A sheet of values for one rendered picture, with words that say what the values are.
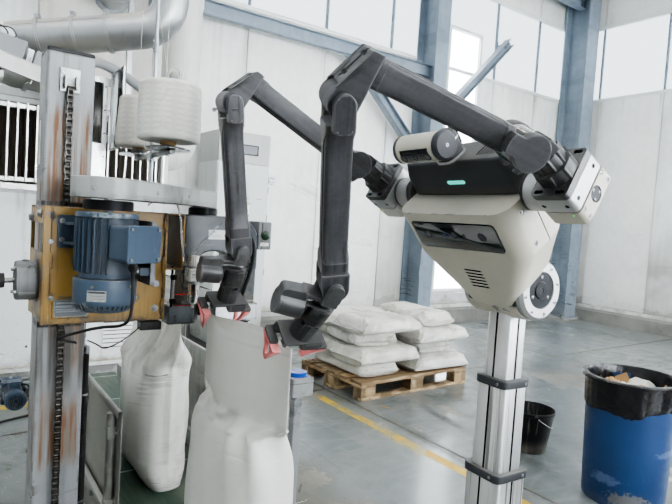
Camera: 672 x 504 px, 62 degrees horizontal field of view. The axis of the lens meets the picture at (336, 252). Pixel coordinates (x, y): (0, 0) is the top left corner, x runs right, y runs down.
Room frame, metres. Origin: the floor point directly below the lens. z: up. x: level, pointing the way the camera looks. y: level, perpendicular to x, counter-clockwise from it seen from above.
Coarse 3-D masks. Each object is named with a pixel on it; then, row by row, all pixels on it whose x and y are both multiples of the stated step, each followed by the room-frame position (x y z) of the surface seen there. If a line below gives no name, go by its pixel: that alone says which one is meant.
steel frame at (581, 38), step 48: (432, 0) 7.51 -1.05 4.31; (576, 0) 9.16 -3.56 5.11; (336, 48) 6.59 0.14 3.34; (432, 48) 7.46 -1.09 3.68; (576, 48) 9.34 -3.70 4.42; (384, 96) 7.01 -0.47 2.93; (576, 96) 9.28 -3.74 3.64; (576, 144) 9.22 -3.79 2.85; (576, 240) 9.13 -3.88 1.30; (576, 288) 9.20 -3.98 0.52
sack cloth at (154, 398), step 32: (160, 320) 2.01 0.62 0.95; (128, 352) 2.07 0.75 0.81; (160, 352) 1.90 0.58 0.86; (128, 384) 1.97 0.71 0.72; (160, 384) 1.90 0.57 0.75; (128, 416) 1.94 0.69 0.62; (160, 416) 1.91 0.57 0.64; (128, 448) 1.97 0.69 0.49; (160, 448) 1.91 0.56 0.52; (160, 480) 1.90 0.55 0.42
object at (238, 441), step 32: (224, 320) 1.61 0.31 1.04; (224, 352) 1.44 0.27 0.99; (256, 352) 1.35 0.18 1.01; (288, 352) 1.28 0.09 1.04; (224, 384) 1.43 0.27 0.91; (256, 384) 1.35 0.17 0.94; (288, 384) 1.28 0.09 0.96; (192, 416) 1.55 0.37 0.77; (224, 416) 1.42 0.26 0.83; (256, 416) 1.35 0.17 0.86; (192, 448) 1.51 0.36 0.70; (224, 448) 1.35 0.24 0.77; (256, 448) 1.30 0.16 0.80; (288, 448) 1.35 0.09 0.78; (192, 480) 1.49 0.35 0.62; (224, 480) 1.34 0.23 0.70; (256, 480) 1.29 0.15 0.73; (288, 480) 1.34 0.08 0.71
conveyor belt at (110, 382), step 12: (108, 372) 3.26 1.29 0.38; (108, 384) 3.03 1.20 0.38; (120, 384) 3.04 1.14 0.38; (132, 468) 2.05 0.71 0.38; (120, 480) 1.95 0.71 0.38; (132, 480) 1.96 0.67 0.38; (120, 492) 1.87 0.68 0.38; (132, 492) 1.87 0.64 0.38; (144, 492) 1.88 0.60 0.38; (156, 492) 1.88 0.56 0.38; (168, 492) 1.89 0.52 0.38; (180, 492) 1.89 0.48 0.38
